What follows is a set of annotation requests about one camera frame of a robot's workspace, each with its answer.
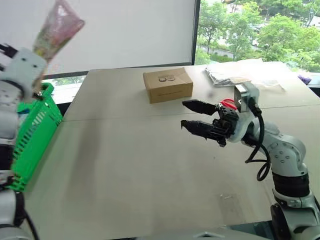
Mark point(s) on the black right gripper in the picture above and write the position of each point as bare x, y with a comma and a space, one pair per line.
225, 122

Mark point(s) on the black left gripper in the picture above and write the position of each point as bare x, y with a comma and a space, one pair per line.
8, 50

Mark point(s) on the pink and green snack pouch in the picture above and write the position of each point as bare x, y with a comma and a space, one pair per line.
60, 22

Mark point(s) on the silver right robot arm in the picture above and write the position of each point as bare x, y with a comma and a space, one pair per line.
287, 150

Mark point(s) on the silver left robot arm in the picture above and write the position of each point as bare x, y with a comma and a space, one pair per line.
7, 125

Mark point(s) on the green plastic basket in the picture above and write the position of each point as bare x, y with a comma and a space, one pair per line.
37, 130

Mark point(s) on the white and blue packet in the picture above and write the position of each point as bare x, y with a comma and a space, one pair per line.
23, 113

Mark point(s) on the brown cardboard box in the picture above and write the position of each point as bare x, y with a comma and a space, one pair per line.
170, 86

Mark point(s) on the clear plastic bags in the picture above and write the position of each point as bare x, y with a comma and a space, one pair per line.
232, 75

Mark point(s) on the white roller blind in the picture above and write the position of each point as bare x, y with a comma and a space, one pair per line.
125, 32

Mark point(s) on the purple item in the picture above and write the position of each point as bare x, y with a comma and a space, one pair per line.
305, 78

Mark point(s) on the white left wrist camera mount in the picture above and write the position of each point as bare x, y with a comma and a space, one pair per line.
25, 72

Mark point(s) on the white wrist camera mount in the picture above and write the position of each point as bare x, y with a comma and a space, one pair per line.
25, 72
243, 125

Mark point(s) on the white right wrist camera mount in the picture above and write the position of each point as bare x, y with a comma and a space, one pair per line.
243, 125

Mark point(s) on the black window frame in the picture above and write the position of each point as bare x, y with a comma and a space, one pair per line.
196, 30

